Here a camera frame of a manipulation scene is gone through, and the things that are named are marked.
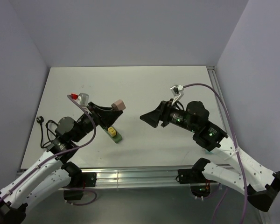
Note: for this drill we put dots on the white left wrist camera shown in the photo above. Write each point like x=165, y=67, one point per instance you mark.
x=81, y=99

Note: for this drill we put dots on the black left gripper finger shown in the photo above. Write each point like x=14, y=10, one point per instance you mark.
x=96, y=107
x=108, y=118

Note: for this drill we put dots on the yellow plug adapter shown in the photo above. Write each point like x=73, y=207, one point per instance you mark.
x=112, y=132

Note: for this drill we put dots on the aluminium front rail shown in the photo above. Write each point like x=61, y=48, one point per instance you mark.
x=130, y=178

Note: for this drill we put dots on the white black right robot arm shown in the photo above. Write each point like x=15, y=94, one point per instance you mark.
x=259, y=184

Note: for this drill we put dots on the aluminium side rail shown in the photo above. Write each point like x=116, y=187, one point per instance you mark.
x=215, y=85

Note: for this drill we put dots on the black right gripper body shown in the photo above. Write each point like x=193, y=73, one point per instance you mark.
x=174, y=115

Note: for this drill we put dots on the light blue plug adapter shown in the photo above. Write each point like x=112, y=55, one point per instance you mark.
x=208, y=153

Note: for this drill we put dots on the green power strip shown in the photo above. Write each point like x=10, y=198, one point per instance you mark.
x=117, y=139

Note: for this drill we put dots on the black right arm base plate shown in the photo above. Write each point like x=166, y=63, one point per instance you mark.
x=190, y=176

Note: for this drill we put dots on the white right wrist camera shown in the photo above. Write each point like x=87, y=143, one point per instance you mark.
x=177, y=91

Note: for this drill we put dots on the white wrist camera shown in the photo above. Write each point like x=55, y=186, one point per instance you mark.
x=81, y=99
x=177, y=91

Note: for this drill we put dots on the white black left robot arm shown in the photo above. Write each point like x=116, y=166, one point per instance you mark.
x=13, y=209

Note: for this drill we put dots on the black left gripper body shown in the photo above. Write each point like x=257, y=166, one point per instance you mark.
x=87, y=126

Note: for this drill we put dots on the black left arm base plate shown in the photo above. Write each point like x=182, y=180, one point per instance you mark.
x=88, y=179

